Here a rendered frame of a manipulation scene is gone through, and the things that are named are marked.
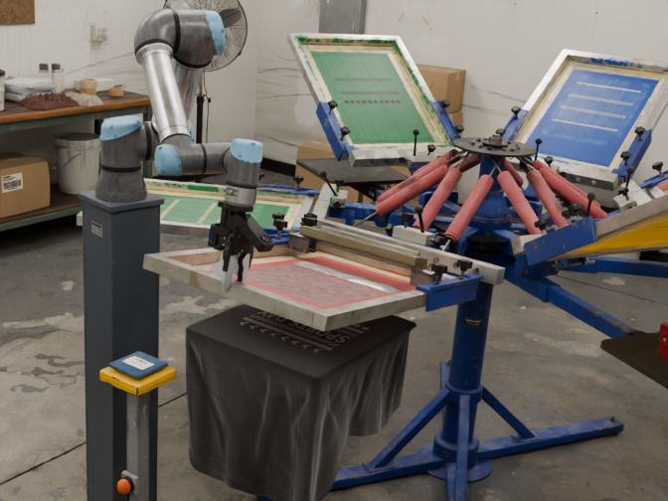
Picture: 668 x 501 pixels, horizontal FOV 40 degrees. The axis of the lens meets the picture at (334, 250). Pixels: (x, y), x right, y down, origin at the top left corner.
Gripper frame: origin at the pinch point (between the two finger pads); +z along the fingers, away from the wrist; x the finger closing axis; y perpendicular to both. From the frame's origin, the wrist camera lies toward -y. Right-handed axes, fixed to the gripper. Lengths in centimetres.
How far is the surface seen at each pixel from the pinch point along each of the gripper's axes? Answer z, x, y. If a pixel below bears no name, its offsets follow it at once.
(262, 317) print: 15.2, -29.3, 11.5
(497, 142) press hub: -40, -136, -2
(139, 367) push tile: 20.9, 18.3, 10.2
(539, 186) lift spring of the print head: -28, -132, -22
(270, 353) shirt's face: 18.0, -12.8, -4.8
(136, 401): 29.8, 17.4, 10.7
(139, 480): 52, 13, 10
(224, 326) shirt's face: 17.2, -17.2, 15.1
